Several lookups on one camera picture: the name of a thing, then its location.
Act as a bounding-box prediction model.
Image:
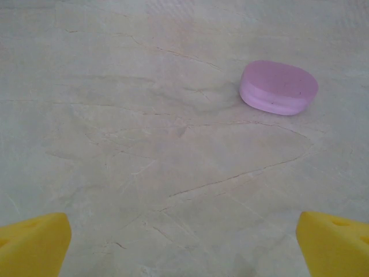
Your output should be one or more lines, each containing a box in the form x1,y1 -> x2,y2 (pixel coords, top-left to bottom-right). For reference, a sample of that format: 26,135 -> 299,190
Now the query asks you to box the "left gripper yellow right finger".
296,211 -> 369,277

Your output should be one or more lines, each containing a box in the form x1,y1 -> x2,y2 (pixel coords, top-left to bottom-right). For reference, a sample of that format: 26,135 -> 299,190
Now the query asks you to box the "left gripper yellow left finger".
0,212 -> 72,277

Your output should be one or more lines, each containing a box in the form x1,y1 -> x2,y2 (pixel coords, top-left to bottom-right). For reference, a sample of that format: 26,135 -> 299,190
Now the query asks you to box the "purple oval earbud case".
238,59 -> 319,117

